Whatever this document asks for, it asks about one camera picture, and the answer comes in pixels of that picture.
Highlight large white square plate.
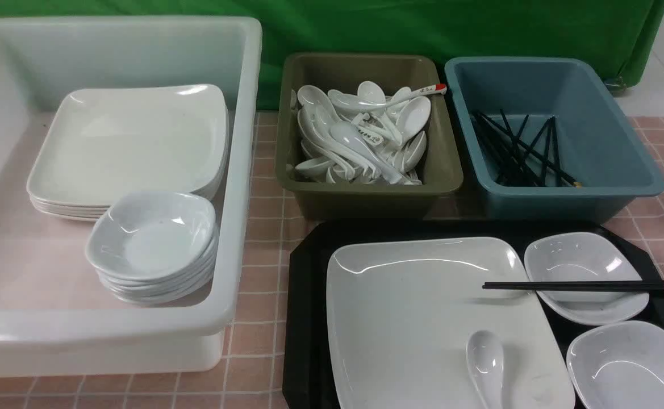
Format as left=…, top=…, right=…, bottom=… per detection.
left=326, top=236, right=576, bottom=408

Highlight white ceramic spoon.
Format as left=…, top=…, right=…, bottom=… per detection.
left=466, top=331, right=505, bottom=408

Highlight white bowl tray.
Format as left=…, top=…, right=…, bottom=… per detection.
left=566, top=320, right=664, bottom=408
left=524, top=231, right=650, bottom=326

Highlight black chopsticks gold tip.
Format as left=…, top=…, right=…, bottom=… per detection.
left=482, top=280, right=664, bottom=293

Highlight olive green plastic bin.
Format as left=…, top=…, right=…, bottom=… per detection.
left=275, top=53, right=463, bottom=220

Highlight pile of white spoons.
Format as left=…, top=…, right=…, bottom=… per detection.
left=290, top=81, right=433, bottom=185

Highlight red-tipped white spoon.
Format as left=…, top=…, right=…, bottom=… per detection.
left=327, top=84, right=448, bottom=113

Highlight black plastic serving tray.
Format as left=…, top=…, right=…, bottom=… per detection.
left=282, top=219, right=661, bottom=408

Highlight stacked white bowls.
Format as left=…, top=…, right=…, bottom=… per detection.
left=85, top=191, right=219, bottom=306

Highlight pile of black chopsticks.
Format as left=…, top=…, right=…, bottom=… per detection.
left=470, top=110, right=583, bottom=188

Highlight blue plastic bin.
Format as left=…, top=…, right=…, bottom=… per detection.
left=444, top=56, right=664, bottom=223

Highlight stacked white square plates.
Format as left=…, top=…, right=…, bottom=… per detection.
left=26, top=84, right=230, bottom=220

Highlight large white plastic tub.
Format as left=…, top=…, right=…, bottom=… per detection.
left=0, top=16, right=262, bottom=378

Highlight pink checkered tablecloth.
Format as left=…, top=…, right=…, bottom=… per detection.
left=0, top=112, right=664, bottom=408

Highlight green cloth backdrop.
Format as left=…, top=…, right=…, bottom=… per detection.
left=0, top=1, right=664, bottom=110

